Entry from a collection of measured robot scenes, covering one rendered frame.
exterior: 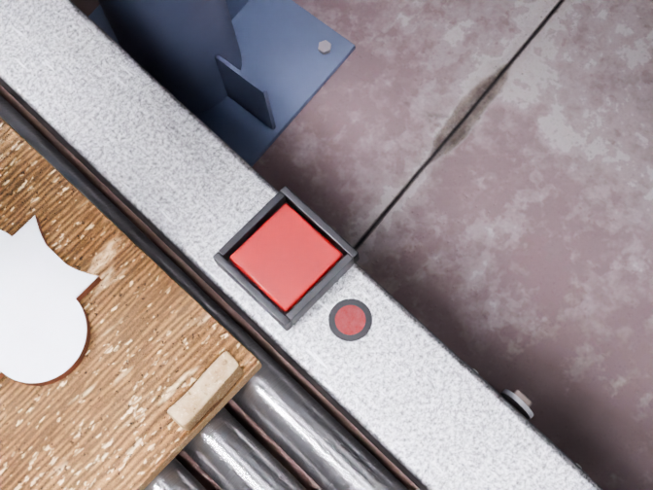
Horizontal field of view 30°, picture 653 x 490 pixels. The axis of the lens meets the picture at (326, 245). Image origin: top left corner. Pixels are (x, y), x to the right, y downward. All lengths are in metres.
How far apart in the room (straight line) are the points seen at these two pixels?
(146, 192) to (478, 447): 0.31
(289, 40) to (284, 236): 1.11
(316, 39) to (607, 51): 0.46
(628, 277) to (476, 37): 0.45
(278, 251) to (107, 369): 0.15
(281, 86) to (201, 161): 1.02
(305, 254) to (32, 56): 0.28
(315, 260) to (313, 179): 1.02
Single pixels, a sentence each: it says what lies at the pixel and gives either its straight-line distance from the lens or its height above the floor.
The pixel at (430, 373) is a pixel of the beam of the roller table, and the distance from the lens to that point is 0.88.
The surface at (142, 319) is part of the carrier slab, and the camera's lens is 0.88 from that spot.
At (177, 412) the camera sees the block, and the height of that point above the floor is 0.96.
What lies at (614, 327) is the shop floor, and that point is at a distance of 1.85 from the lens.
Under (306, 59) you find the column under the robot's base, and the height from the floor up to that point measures 0.01.
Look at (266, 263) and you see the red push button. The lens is 0.89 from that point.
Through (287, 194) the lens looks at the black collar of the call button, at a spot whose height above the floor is 0.93.
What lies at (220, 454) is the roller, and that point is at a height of 0.92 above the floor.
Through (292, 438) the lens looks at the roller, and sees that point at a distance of 0.87.
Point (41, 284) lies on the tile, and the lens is 0.90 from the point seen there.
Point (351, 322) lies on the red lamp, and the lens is 0.89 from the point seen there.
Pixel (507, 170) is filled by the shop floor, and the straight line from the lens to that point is 1.90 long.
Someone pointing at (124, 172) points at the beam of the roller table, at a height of 0.91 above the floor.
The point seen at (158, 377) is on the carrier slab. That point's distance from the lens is 0.87.
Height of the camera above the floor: 1.78
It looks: 72 degrees down
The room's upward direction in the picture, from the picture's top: 12 degrees counter-clockwise
